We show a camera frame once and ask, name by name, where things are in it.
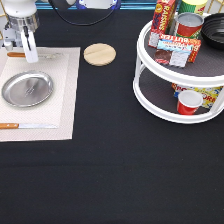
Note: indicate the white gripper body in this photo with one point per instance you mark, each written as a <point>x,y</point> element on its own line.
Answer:
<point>24,39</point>

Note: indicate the fork with wooden handle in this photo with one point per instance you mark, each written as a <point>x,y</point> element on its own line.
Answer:
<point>20,54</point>

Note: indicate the round silver metal plate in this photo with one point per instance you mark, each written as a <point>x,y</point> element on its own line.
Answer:
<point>27,89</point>

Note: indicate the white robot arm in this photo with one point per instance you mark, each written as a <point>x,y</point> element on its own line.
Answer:
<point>18,23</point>

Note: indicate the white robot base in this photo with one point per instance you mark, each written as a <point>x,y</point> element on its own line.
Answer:
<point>98,4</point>

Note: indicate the beige woven placemat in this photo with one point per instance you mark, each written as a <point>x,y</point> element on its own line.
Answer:
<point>58,109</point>

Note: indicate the round wooden coaster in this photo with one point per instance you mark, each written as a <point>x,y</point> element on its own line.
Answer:
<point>99,54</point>

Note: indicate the white two-tier turntable rack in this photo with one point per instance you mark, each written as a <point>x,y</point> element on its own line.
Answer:
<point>152,81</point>

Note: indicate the red raisins box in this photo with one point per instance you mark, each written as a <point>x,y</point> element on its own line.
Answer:
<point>162,19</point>

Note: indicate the red butter box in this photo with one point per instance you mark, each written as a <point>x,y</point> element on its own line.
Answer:
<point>176,51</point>

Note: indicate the red tin can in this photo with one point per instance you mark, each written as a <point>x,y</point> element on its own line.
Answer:
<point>188,25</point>

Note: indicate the green yellow canister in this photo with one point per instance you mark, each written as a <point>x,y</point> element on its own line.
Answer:
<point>193,6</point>

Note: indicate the red cup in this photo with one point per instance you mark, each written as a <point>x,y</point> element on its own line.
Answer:
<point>188,102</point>

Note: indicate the black bowl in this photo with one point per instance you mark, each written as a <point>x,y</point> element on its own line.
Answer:
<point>213,30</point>

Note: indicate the yellow popcorn box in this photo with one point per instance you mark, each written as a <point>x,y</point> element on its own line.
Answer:
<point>209,94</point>

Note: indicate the knife with wooden handle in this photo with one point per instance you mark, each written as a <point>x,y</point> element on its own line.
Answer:
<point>26,126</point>

